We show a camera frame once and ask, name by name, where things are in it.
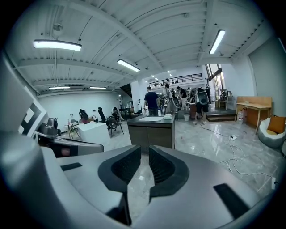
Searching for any orange cushion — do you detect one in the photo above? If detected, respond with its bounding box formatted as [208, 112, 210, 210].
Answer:
[267, 115, 286, 134]

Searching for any long white cable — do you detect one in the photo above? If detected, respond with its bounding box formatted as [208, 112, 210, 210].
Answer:
[218, 134, 278, 193]

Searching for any pale wooden armchair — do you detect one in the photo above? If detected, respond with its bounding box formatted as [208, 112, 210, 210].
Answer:
[218, 89, 234, 111]

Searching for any grey beanbag seat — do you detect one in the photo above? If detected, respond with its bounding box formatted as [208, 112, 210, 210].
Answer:
[257, 116, 286, 148]

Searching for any white sink basin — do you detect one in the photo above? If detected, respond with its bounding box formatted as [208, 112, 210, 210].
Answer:
[138, 116, 164, 122]

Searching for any light wooden desk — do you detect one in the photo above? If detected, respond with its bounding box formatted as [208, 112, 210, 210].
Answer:
[235, 96, 273, 135]

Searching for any dark wooden sink cabinet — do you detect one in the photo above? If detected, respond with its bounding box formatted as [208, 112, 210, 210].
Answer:
[126, 114, 176, 155]

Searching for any wooden step platform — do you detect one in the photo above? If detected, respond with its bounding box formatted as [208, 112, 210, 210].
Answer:
[206, 109, 237, 123]

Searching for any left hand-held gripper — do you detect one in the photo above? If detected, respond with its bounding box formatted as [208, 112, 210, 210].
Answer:
[19, 86, 105, 158]

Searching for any black gaming chair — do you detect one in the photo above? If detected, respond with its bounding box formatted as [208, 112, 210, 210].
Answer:
[78, 109, 90, 125]

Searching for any black power cable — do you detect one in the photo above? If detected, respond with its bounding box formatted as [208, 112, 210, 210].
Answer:
[198, 122, 233, 138]

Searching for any black office chair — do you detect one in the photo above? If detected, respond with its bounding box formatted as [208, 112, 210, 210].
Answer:
[97, 107, 117, 131]

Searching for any clear water jug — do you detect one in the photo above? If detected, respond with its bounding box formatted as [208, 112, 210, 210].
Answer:
[236, 109, 246, 124]

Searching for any black metal railing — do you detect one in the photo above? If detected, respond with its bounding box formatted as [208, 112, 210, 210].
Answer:
[147, 73, 203, 87]

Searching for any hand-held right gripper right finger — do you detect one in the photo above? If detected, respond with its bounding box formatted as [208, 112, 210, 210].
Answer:
[131, 144, 262, 229]

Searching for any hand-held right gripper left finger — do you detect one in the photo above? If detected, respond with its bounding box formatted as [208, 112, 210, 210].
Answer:
[57, 144, 141, 225]

